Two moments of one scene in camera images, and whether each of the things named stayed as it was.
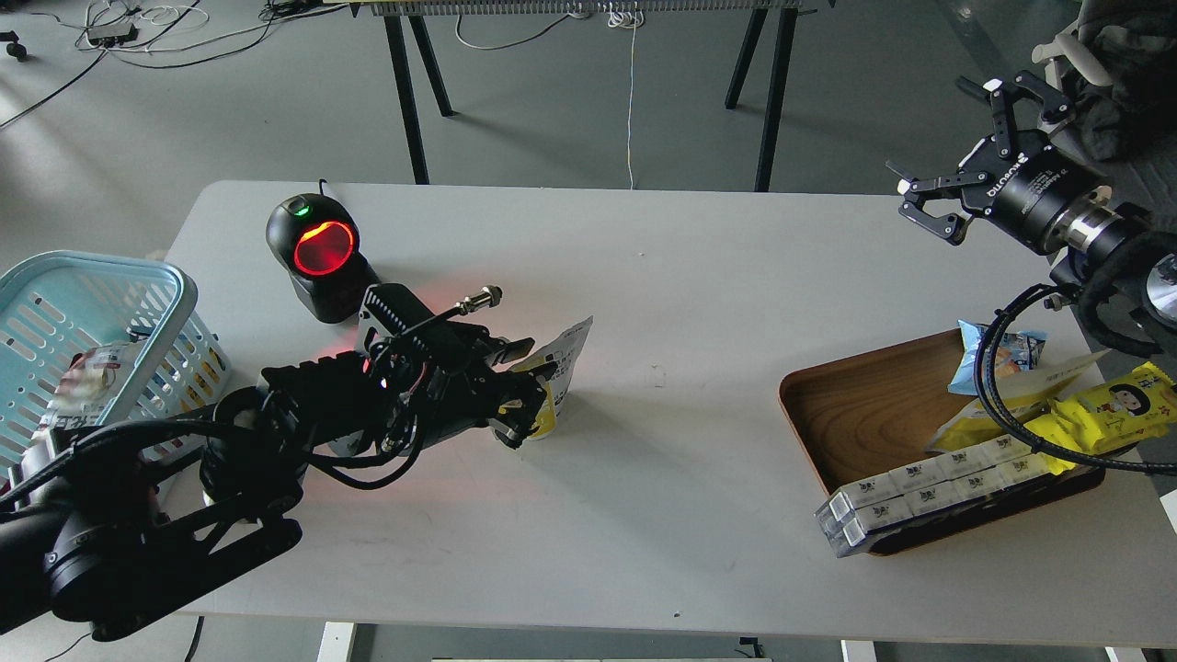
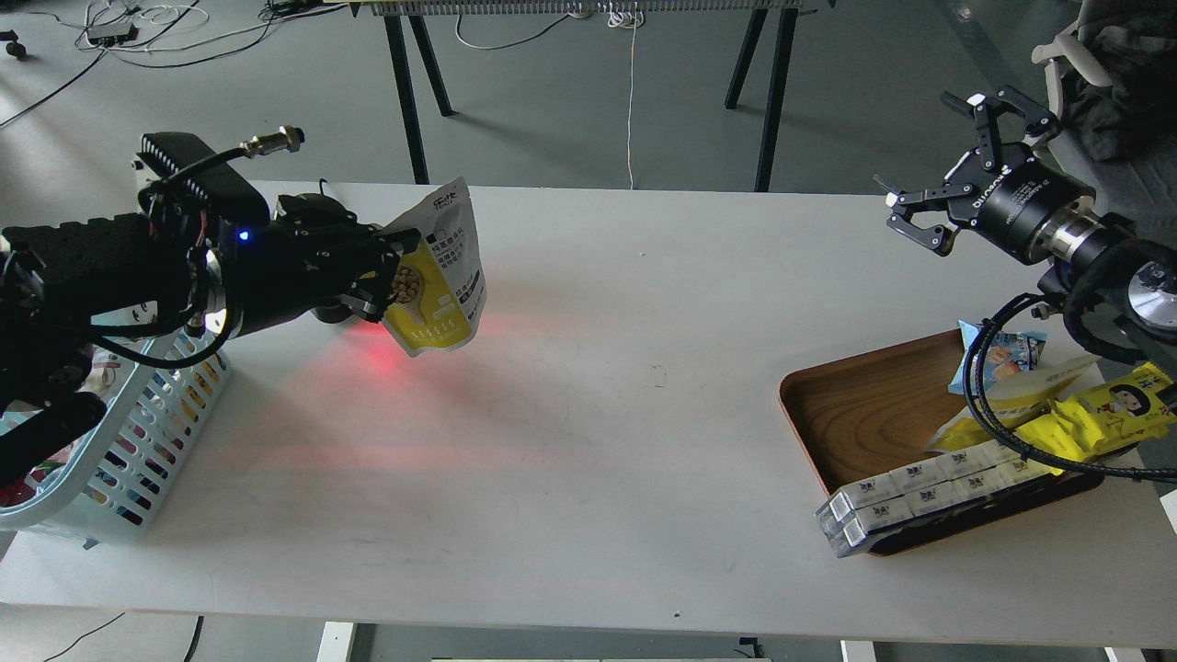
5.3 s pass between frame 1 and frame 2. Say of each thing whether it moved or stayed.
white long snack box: stayed
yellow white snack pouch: moved
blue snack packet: stayed
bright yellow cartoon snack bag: stayed
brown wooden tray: stayed
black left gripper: moved
